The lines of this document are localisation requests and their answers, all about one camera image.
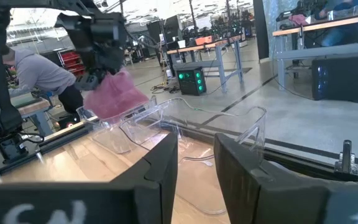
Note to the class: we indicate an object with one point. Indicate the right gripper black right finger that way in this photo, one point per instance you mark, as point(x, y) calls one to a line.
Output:
point(275, 199)

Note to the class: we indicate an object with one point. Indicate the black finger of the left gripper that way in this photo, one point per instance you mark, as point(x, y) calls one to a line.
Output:
point(87, 82)

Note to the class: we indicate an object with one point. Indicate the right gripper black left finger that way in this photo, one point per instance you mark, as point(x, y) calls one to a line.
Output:
point(73, 202)

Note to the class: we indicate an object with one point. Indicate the pink knit hat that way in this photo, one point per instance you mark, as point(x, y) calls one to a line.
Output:
point(113, 96)

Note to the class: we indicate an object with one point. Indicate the red storage bin shelf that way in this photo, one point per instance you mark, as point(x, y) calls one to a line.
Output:
point(71, 60)

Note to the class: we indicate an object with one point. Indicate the person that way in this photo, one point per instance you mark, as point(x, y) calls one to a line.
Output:
point(340, 34)
point(39, 73)

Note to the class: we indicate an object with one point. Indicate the small wooden workbench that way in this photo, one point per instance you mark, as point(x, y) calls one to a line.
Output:
point(33, 107)

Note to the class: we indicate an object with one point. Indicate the clear plastic bin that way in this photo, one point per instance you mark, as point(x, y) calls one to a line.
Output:
point(104, 140)
point(141, 127)
point(253, 124)

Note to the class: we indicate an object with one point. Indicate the black computer monitor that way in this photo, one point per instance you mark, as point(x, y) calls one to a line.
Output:
point(171, 28)

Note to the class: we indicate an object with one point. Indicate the black computer tower green fans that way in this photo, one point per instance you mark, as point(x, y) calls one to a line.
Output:
point(191, 81)

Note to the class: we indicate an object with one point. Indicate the orange box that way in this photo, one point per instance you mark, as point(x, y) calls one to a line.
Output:
point(204, 40)

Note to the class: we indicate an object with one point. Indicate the wooden workbench grey legs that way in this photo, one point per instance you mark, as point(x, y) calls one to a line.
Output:
point(219, 56)

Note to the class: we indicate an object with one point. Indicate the black computer tower blue glow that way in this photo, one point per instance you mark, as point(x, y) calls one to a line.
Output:
point(340, 77)

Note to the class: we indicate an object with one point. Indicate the pink cloth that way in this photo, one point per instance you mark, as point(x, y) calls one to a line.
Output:
point(298, 20)

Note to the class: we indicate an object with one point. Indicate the black metal clamp bracket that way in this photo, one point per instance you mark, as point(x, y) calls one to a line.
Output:
point(346, 158)

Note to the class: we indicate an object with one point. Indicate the long wooden workbench grey frame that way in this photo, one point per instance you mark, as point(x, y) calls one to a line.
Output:
point(322, 53)

